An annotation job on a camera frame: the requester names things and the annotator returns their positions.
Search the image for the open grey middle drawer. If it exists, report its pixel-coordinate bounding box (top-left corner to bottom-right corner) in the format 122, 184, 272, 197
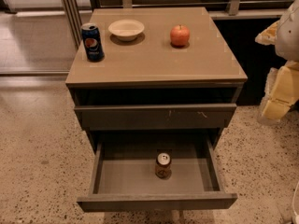
78, 137, 237, 212

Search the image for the blue Pepsi can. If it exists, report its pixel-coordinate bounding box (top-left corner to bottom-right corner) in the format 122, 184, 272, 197
81, 23, 105, 62

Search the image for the white bowl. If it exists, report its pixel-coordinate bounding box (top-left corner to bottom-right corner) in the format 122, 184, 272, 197
108, 20, 145, 41

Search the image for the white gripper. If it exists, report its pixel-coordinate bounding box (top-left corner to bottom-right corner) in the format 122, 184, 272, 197
255, 21, 299, 120

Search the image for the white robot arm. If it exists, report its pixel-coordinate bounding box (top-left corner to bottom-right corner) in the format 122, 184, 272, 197
255, 0, 299, 124

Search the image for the grey drawer cabinet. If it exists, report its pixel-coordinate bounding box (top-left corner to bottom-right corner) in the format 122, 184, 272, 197
66, 7, 247, 144

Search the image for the orange soda can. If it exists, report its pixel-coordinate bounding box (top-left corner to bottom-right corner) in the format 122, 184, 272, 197
155, 152, 171, 178

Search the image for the closed grey top drawer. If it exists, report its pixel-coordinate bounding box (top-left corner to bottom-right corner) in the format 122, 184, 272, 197
75, 104, 236, 131

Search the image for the red apple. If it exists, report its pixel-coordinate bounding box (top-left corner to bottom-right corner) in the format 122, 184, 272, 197
170, 25, 190, 47

